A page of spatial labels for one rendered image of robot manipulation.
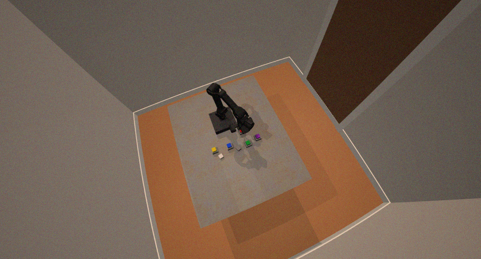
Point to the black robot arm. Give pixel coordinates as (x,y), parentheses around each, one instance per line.
(240,114)

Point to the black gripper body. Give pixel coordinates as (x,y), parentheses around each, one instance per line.
(232,126)

